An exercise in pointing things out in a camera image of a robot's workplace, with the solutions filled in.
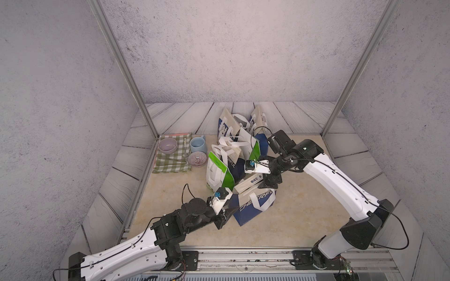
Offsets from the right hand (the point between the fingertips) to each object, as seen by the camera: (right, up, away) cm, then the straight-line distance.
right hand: (260, 173), depth 72 cm
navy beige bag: (-10, +2, +13) cm, 16 cm away
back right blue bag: (+3, +24, +23) cm, 34 cm away
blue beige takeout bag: (-4, -9, -3) cm, 11 cm away
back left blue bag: (-14, +23, +29) cm, 39 cm away
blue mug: (-32, +13, +40) cm, 53 cm away
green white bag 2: (-2, +11, +15) cm, 18 cm away
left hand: (-10, -12, -6) cm, 16 cm away
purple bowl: (-52, +12, +39) cm, 66 cm away
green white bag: (-17, -1, +4) cm, 18 cm away
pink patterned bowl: (-32, +4, +34) cm, 47 cm away
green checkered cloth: (-44, +2, +35) cm, 56 cm away
